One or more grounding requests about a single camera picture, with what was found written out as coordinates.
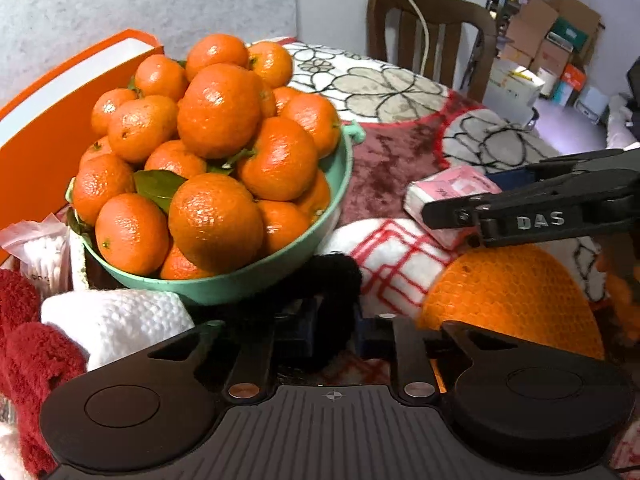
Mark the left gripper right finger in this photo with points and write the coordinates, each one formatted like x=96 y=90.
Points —
x=396 y=340

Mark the floral plush blanket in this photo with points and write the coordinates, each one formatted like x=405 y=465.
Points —
x=415 y=127

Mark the green fruit bowl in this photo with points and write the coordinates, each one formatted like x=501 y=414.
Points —
x=242 y=283

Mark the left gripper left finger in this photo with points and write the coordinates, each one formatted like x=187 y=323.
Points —
x=260 y=339

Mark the red fluffy towel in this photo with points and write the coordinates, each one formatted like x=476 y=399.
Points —
x=35 y=359

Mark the cotton swab packet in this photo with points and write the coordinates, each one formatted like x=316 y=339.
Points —
x=43 y=250

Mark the white waffle towel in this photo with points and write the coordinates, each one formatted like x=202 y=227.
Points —
x=110 y=324

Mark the pink tissue pack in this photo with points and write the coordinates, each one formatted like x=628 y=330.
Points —
x=454 y=182

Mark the stacked cardboard boxes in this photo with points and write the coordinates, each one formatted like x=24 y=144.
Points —
x=547 y=48

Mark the dark wooden chair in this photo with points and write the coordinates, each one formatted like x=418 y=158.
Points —
x=429 y=34

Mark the orange storage box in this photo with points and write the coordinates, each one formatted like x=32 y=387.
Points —
x=46 y=127

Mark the pile of tangerines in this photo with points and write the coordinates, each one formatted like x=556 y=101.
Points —
x=205 y=166

